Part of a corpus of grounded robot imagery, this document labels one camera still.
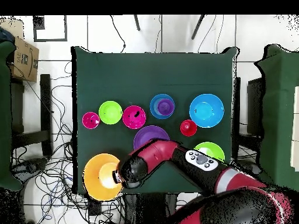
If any large yellow bowl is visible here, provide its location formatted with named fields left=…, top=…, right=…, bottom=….
left=83, top=153, right=124, bottom=202

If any purple bowl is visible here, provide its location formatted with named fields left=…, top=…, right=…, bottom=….
left=133, top=125, right=171, bottom=151

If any small pink bowl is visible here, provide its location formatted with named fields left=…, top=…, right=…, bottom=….
left=121, top=105, right=147, bottom=130

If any small blue bowl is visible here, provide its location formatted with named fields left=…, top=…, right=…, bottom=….
left=149, top=93, right=176, bottom=120

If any purple cup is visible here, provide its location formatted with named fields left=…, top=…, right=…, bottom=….
left=157, top=98, right=175, bottom=117

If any red cup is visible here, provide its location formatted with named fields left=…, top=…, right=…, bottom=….
left=179, top=119, right=197, bottom=137
left=81, top=111, right=100, bottom=130

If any small green bowl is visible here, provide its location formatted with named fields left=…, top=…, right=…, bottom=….
left=98, top=100, right=123, bottom=125

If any grey stand base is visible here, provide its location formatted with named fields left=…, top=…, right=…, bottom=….
left=11, top=157, right=48, bottom=179
left=239, top=160, right=263, bottom=177

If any black bench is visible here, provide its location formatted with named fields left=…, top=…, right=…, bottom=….
left=10, top=73, right=54, bottom=157

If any large green bowl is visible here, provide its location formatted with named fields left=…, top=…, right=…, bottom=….
left=193, top=141, right=225, bottom=163

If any dark green tablecloth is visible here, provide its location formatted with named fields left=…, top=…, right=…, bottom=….
left=71, top=45, right=240, bottom=195

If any large blue bowl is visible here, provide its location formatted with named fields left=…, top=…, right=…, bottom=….
left=189, top=93, right=225, bottom=128

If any green cloth covered table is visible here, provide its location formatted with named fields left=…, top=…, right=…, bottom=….
left=0, top=40, right=23, bottom=192
left=253, top=44, right=299, bottom=194

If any cardboard box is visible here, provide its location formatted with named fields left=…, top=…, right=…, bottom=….
left=9, top=36, right=40, bottom=83

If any black tripod leg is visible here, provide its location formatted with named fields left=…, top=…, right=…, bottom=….
left=133, top=15, right=141, bottom=32
left=191, top=15, right=206, bottom=40

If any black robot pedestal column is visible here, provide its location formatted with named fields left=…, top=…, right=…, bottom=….
left=122, top=192, right=180, bottom=224

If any black floor cable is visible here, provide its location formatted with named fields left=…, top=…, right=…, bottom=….
left=109, top=15, right=127, bottom=53

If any black square floor frame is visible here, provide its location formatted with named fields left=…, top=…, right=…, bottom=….
left=32, top=15, right=68, bottom=43

